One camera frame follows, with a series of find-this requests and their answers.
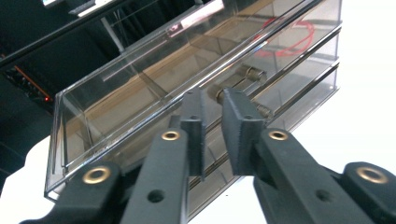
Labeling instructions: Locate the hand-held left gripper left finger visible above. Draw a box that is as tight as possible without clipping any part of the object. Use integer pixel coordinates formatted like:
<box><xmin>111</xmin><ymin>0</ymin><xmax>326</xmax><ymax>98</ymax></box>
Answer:
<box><xmin>169</xmin><ymin>88</ymin><xmax>207</xmax><ymax>181</ymax></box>

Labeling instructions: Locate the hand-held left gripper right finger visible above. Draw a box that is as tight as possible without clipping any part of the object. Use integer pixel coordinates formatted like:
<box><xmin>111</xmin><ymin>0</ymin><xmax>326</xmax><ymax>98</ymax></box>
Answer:
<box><xmin>221</xmin><ymin>87</ymin><xmax>267</xmax><ymax>176</ymax></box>

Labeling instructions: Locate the clear acrylic drawer with knobs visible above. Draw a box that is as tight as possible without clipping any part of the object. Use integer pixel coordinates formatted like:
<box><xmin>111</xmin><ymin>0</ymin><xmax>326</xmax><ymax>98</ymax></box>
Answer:
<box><xmin>44</xmin><ymin>0</ymin><xmax>343</xmax><ymax>202</ymax></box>
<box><xmin>186</xmin><ymin>63</ymin><xmax>340</xmax><ymax>222</ymax></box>
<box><xmin>186</xmin><ymin>28</ymin><xmax>341</xmax><ymax>204</ymax></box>

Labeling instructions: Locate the smoked clear acrylic drawer box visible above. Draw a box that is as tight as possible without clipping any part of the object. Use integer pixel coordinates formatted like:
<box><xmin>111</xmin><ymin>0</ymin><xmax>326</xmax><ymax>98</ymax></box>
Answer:
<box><xmin>44</xmin><ymin>0</ymin><xmax>343</xmax><ymax>222</ymax></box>

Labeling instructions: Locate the red string bracelet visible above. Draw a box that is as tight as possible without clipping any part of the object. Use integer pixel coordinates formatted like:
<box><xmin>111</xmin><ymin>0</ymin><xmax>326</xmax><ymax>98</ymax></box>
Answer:
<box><xmin>253</xmin><ymin>17</ymin><xmax>316</xmax><ymax>59</ymax></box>

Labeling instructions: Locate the thin metal stand pole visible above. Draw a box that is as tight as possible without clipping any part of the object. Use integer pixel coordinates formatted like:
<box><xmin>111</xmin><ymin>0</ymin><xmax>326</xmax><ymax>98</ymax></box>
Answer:
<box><xmin>100</xmin><ymin>16</ymin><xmax>126</xmax><ymax>54</ymax></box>

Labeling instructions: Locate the dark equipment with red light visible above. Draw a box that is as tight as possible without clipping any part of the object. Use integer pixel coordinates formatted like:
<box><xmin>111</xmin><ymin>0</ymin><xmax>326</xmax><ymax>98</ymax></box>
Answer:
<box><xmin>0</xmin><ymin>63</ymin><xmax>54</xmax><ymax>108</ymax></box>

